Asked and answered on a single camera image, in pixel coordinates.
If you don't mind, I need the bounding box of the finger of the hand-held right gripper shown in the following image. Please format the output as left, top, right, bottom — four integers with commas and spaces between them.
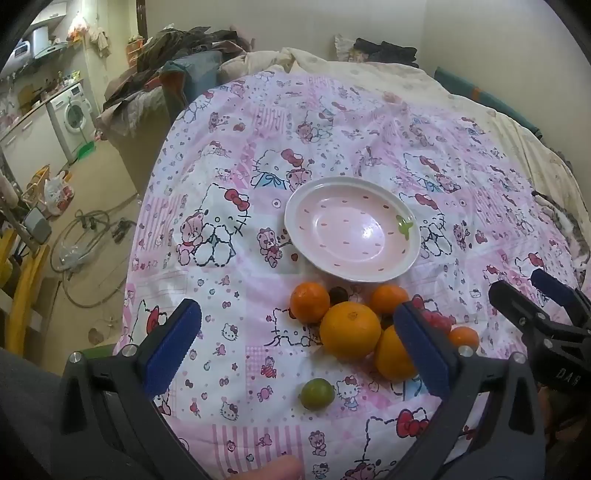
530, 268, 591, 329
488, 279, 591, 352

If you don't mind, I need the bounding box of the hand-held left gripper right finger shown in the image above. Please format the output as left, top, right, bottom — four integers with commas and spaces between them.
383, 300, 548, 480

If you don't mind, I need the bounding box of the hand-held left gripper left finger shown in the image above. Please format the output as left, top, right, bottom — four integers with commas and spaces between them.
52, 298, 218, 480

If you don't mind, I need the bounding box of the medium orange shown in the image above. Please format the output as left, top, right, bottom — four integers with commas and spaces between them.
374, 324, 419, 382

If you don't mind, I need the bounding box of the red tomato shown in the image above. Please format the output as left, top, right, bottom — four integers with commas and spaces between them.
418, 308, 454, 335

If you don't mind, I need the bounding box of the small mandarin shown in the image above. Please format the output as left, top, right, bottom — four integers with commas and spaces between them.
289, 282, 331, 324
448, 326, 481, 350
369, 284, 410, 316

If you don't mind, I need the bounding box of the large orange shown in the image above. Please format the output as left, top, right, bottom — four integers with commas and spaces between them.
320, 301, 382, 361

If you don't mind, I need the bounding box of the pink speckled plate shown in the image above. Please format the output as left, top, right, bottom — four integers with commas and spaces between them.
284, 176, 422, 283

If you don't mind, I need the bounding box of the person's left hand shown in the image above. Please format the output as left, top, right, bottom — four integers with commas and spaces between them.
239, 455, 305, 480

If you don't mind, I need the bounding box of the pink cartoon printed blanket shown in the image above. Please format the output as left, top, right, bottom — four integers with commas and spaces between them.
113, 69, 583, 480

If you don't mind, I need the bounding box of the green lime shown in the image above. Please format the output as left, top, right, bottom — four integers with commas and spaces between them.
300, 378, 336, 410

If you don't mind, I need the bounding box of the yellow chair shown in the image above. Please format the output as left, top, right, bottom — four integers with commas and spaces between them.
0, 228, 51, 342

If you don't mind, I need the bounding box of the white plastic bag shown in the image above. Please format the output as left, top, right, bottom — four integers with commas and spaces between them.
42, 170, 75, 217

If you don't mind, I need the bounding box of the teal pillow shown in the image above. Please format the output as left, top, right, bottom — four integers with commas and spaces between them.
434, 66, 546, 139

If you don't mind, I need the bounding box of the green dustpan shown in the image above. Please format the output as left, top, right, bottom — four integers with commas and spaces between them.
68, 139, 98, 163

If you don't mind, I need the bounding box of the white washing machine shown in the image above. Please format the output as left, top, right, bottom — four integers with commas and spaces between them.
46, 82, 95, 158

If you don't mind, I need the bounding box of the kitchen counter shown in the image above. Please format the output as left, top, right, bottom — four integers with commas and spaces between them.
0, 99, 70, 183

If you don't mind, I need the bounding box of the pile of dark clothes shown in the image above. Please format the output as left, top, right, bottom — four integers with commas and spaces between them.
102, 25, 252, 112

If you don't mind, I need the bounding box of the white water heater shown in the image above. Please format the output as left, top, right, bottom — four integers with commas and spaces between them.
7, 39, 33, 65

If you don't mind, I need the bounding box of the range hood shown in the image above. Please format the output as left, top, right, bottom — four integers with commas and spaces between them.
28, 25, 70, 58

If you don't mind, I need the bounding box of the hanging orange bag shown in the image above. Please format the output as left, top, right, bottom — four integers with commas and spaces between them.
66, 13, 90, 43

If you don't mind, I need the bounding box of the coiled hose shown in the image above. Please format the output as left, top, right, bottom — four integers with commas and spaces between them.
50, 210, 139, 309

